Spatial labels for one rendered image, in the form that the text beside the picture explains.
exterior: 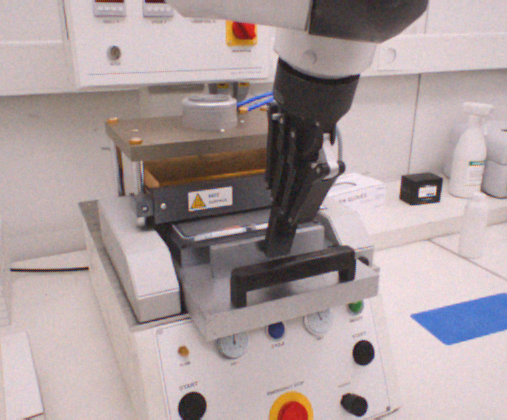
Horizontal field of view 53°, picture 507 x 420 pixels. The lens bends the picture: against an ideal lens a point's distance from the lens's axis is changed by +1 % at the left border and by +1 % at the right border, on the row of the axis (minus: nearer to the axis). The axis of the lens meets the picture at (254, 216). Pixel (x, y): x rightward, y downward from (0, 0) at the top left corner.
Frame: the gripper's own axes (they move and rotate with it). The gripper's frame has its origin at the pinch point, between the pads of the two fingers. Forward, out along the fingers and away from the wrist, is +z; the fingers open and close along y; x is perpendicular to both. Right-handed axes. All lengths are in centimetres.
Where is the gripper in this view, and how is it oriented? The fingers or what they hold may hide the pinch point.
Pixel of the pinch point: (281, 230)
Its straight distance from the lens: 58.1
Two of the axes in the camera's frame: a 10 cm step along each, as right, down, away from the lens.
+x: 9.2, -1.5, 3.7
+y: 3.8, 6.4, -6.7
